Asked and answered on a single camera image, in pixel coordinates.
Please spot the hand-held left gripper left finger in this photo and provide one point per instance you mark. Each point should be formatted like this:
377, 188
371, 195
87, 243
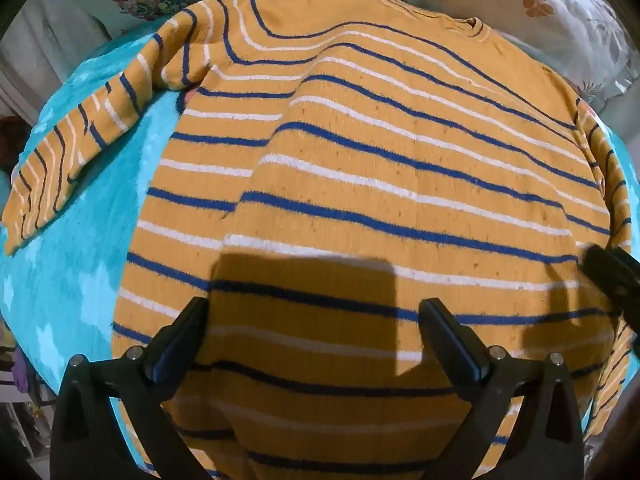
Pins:
161, 360

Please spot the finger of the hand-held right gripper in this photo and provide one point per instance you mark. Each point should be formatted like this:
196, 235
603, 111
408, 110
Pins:
614, 275

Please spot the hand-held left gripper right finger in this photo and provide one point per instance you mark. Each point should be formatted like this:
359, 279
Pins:
462, 355

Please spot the orange striped sweater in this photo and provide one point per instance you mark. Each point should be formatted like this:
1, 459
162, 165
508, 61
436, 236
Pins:
380, 160

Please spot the blue star-print blanket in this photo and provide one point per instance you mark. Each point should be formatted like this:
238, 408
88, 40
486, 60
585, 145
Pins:
85, 270

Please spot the white curtain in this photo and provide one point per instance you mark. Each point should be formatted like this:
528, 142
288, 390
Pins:
50, 30

